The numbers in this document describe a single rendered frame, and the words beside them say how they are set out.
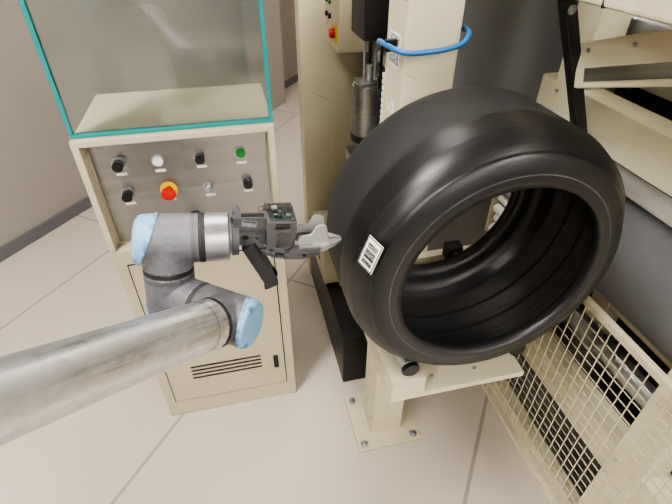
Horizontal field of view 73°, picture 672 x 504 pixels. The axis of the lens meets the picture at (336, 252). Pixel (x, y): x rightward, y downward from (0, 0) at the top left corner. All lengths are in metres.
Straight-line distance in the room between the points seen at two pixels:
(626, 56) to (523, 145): 0.38
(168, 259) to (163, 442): 1.42
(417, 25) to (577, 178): 0.47
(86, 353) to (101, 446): 1.67
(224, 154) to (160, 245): 0.67
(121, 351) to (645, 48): 1.04
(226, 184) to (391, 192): 0.80
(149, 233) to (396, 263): 0.43
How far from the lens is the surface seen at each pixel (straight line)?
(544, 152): 0.84
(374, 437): 2.06
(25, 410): 0.56
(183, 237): 0.83
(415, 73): 1.12
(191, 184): 1.50
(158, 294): 0.88
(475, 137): 0.81
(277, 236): 0.85
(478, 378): 1.28
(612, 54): 1.18
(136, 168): 1.49
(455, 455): 2.08
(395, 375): 1.16
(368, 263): 0.82
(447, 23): 1.13
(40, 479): 2.29
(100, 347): 0.61
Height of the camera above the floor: 1.78
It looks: 37 degrees down
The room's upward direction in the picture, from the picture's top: straight up
